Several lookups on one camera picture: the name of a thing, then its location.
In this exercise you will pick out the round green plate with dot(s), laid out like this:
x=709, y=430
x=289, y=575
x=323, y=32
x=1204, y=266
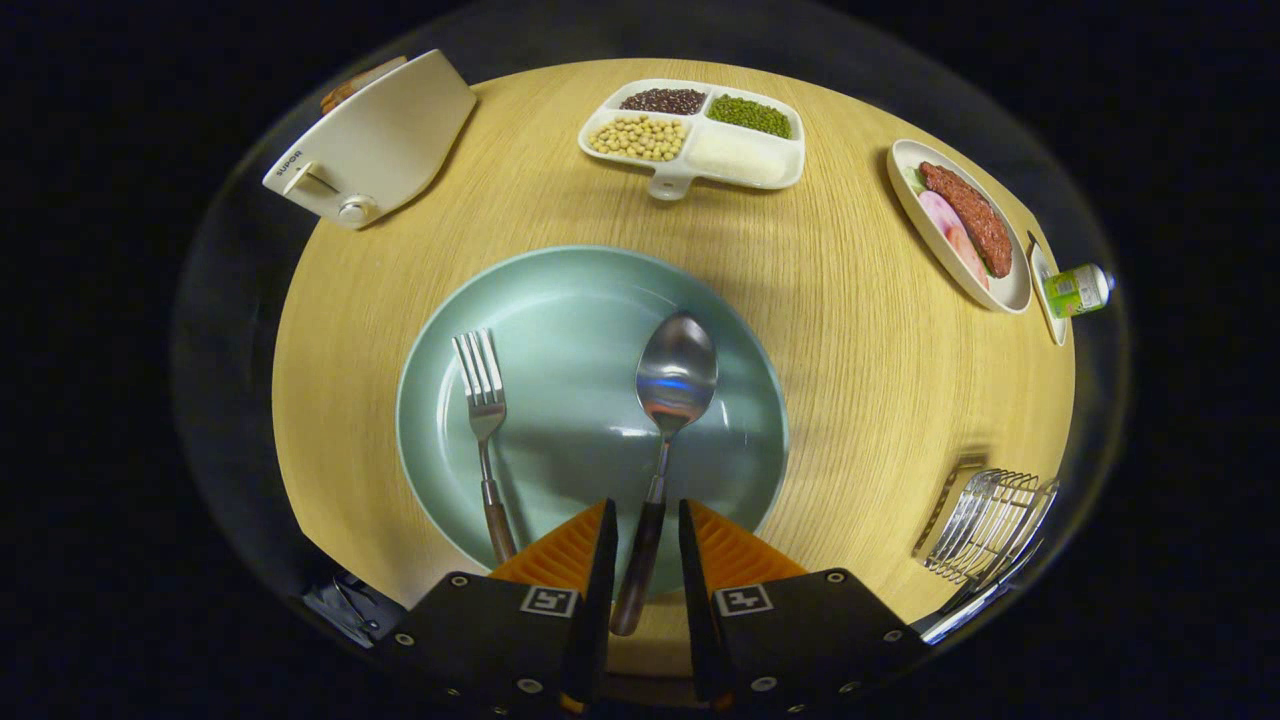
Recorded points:
x=570, y=330

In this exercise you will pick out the green lettuce leaf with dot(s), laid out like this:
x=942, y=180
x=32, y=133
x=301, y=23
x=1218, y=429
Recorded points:
x=913, y=180

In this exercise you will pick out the dark bundle with metal clip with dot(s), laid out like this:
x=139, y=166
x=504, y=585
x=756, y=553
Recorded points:
x=350, y=605

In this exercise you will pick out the white divided tray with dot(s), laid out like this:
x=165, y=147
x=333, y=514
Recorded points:
x=700, y=125

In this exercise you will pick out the toast bread slice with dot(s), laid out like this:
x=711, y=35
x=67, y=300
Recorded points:
x=350, y=85

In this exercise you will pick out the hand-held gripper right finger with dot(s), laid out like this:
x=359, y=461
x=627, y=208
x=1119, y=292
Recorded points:
x=697, y=600

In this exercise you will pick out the small green bottle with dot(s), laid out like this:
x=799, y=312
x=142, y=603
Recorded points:
x=1075, y=290

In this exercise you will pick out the white toaster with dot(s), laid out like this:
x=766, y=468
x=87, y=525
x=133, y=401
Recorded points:
x=380, y=140

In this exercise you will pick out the pile of dark beans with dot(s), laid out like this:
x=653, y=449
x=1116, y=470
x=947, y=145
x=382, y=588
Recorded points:
x=663, y=101

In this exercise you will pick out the pink ham slices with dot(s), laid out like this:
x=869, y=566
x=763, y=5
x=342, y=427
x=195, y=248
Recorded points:
x=945, y=225

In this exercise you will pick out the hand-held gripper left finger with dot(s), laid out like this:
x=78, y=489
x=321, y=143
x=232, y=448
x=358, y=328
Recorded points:
x=600, y=600

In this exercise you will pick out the small white dish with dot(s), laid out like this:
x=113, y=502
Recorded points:
x=1050, y=325

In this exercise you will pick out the pile of yellow soybeans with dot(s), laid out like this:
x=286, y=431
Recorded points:
x=637, y=138

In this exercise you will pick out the pile of white rice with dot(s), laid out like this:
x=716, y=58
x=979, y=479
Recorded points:
x=738, y=158

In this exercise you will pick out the pile of green beans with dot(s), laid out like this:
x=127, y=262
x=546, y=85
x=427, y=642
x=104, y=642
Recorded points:
x=750, y=116

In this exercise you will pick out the brown meat slice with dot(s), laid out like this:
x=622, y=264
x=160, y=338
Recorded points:
x=970, y=215

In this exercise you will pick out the white oval plate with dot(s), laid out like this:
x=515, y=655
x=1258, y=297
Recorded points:
x=1005, y=290

